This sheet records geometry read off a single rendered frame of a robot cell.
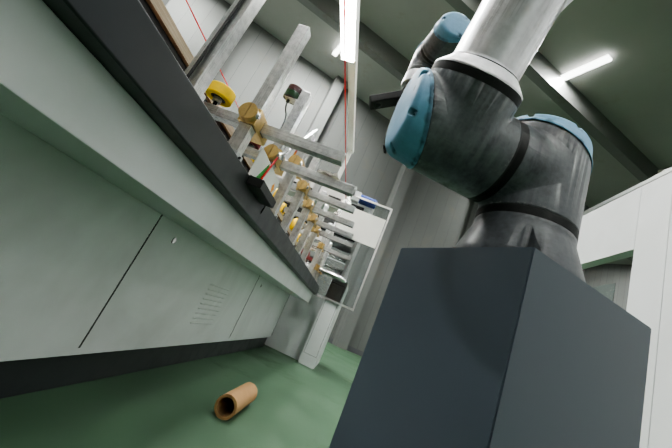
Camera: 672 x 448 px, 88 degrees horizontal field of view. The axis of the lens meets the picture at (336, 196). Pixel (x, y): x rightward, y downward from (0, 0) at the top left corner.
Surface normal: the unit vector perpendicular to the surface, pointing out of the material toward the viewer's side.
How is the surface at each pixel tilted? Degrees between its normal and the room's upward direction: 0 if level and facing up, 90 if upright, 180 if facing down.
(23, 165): 90
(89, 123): 90
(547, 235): 70
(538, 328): 90
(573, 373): 90
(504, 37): 119
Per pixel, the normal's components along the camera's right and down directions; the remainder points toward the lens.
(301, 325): -0.03, -0.36
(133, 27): 0.92, 0.36
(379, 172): 0.43, -0.14
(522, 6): -0.24, 0.10
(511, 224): -0.36, -0.75
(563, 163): 0.23, -0.25
